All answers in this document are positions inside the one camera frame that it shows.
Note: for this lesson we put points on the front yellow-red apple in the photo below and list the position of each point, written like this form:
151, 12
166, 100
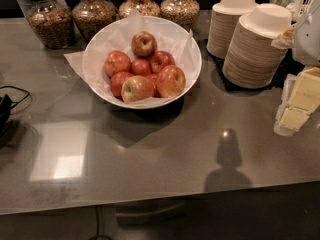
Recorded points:
136, 88

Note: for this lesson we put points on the white bowl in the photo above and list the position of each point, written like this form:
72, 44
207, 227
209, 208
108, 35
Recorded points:
96, 67

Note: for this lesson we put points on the stack paper bowls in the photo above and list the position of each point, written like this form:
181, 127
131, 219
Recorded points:
251, 61
224, 18

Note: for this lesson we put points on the lower left red apple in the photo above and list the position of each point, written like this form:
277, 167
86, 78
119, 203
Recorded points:
117, 81

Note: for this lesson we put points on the hidden middle red apple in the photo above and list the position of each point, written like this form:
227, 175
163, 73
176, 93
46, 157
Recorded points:
152, 78

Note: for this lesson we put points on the front stack paper bowls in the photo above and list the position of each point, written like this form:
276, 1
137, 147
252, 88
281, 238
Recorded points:
251, 61

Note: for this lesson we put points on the leftmost glass cereal jar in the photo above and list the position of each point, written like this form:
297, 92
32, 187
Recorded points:
52, 22

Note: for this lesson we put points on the large red apple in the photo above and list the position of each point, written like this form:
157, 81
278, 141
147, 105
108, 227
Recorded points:
170, 82

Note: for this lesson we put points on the top red-green apple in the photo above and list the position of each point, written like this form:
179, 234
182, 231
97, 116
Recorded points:
143, 44

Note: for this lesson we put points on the centre small red apple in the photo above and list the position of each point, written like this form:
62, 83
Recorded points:
140, 67

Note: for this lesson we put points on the glass cereal jar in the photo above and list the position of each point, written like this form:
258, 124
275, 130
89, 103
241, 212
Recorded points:
52, 22
144, 7
181, 12
91, 16

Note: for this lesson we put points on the rear stack paper bowls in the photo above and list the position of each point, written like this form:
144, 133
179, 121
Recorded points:
224, 18

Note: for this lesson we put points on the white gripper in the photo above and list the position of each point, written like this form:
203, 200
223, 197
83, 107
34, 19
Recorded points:
307, 44

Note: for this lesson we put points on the black device with cable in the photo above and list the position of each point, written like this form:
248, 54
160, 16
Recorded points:
9, 106

